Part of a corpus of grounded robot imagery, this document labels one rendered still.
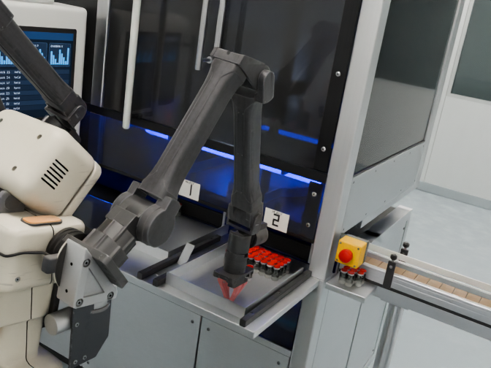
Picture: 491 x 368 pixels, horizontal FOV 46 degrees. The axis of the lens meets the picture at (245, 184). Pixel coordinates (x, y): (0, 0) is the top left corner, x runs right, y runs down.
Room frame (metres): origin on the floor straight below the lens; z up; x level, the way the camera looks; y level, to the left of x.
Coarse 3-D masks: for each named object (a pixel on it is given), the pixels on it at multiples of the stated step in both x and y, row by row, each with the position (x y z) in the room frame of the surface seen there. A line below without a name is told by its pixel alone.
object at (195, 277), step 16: (208, 256) 1.63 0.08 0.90; (176, 272) 1.49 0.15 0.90; (192, 272) 1.54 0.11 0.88; (208, 272) 1.55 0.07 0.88; (192, 288) 1.41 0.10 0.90; (208, 288) 1.46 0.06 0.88; (256, 288) 1.50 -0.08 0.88; (272, 288) 1.45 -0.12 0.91; (224, 304) 1.36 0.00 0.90; (240, 304) 1.34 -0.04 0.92; (256, 304) 1.38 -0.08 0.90
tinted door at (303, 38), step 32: (256, 0) 1.81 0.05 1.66; (288, 0) 1.76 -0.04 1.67; (320, 0) 1.71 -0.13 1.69; (224, 32) 1.86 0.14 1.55; (256, 32) 1.80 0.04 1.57; (288, 32) 1.75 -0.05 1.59; (320, 32) 1.71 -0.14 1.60; (288, 64) 1.75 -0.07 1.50; (320, 64) 1.70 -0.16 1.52; (288, 96) 1.74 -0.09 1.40; (320, 96) 1.69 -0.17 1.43; (224, 128) 1.83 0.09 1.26; (288, 128) 1.73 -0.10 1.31; (320, 128) 1.68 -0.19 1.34; (288, 160) 1.72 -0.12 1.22
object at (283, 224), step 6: (270, 210) 1.72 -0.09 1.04; (264, 216) 1.73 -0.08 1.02; (270, 216) 1.72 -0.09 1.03; (276, 216) 1.71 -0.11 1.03; (282, 216) 1.70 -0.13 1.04; (288, 216) 1.69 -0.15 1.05; (270, 222) 1.72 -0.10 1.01; (276, 222) 1.71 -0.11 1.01; (282, 222) 1.70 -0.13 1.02; (288, 222) 1.69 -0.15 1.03; (276, 228) 1.71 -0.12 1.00; (282, 228) 1.70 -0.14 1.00
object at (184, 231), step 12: (180, 216) 1.96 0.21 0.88; (180, 228) 1.86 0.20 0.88; (192, 228) 1.87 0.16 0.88; (204, 228) 1.89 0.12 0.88; (228, 228) 1.88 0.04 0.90; (168, 240) 1.74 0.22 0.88; (180, 240) 1.75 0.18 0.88; (192, 240) 1.69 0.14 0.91; (144, 252) 1.62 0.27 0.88; (156, 252) 1.60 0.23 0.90; (168, 252) 1.58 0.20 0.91
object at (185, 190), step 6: (186, 180) 1.88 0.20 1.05; (186, 186) 1.88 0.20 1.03; (192, 186) 1.87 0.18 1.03; (198, 186) 1.85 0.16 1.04; (180, 192) 1.89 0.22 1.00; (186, 192) 1.88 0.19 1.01; (192, 192) 1.86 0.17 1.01; (198, 192) 1.85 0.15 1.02; (192, 198) 1.86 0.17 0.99; (198, 198) 1.85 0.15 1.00
